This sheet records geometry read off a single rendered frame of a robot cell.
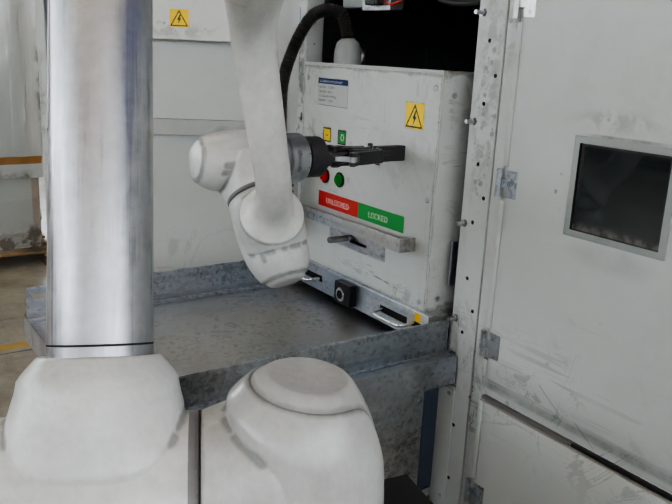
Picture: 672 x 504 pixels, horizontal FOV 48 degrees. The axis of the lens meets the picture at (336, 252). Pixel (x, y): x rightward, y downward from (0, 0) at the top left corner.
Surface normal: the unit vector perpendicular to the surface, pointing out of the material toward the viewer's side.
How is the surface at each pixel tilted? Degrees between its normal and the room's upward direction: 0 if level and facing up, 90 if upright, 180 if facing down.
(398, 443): 90
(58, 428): 65
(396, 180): 90
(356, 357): 90
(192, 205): 90
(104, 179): 70
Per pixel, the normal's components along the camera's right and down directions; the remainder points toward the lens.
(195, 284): 0.56, 0.24
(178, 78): 0.12, 0.26
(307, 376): 0.15, -0.95
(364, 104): -0.83, 0.11
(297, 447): 0.09, -0.17
